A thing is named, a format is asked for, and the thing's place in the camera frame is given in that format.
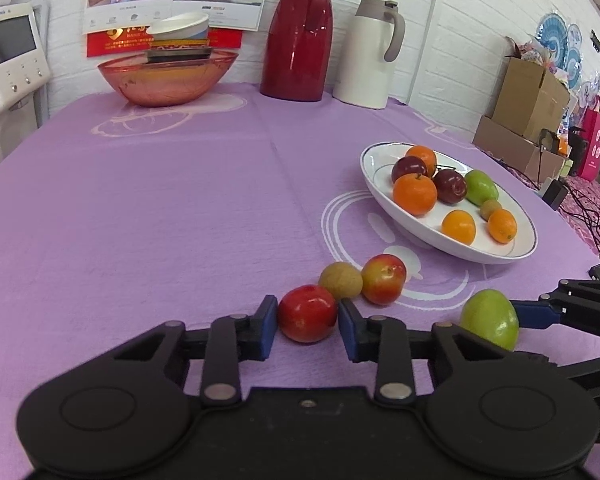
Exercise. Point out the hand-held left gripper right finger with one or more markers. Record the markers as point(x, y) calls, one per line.
point(347, 332)

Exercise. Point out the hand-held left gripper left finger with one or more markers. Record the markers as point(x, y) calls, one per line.
point(269, 327)

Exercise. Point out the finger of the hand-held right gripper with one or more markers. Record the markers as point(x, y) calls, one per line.
point(595, 370)
point(535, 316)

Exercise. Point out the green mango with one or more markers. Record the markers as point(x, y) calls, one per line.
point(490, 318)
point(481, 187)

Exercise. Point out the small orange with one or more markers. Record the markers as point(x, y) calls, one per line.
point(502, 225)
point(458, 226)

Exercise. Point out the small brown-green fruit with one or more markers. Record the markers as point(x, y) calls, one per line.
point(340, 280)
point(491, 208)

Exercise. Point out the white plate with dark rim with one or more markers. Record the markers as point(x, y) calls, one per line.
point(432, 232)

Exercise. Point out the large orange with stem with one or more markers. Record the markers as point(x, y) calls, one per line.
point(415, 194)

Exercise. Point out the dark red plum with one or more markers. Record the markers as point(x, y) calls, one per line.
point(450, 186)
point(409, 169)

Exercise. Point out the red yellow apple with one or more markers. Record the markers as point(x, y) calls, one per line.
point(384, 278)

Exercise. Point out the black power adapter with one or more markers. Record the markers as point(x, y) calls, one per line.
point(557, 194)

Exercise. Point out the patterned dark cloth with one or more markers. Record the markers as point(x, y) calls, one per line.
point(597, 195)

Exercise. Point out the purple tablecloth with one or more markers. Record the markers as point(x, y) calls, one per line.
point(155, 220)

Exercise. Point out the low cardboard box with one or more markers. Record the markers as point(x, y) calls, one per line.
point(510, 147)

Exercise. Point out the pink gift bag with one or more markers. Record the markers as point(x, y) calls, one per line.
point(595, 140)

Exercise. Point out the tall cardboard box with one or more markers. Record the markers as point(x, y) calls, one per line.
point(527, 97)

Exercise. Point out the orange transparent bowl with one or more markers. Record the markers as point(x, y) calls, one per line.
point(167, 82)

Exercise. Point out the white thermos jug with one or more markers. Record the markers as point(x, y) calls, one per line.
point(365, 60)

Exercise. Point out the blue decorative plates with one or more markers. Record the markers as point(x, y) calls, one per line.
point(557, 42)

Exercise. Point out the dark bowl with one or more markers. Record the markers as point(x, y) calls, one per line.
point(180, 55)

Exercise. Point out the red thermos jug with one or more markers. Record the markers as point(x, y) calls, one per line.
point(297, 40)

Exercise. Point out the patterned bowl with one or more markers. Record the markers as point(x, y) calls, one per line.
point(180, 43)

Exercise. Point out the white bowl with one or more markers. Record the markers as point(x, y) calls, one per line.
point(178, 25)

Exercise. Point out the white water dispenser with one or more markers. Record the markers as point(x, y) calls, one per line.
point(10, 65)

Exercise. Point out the white wall pipe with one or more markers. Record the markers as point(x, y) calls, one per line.
point(430, 30)

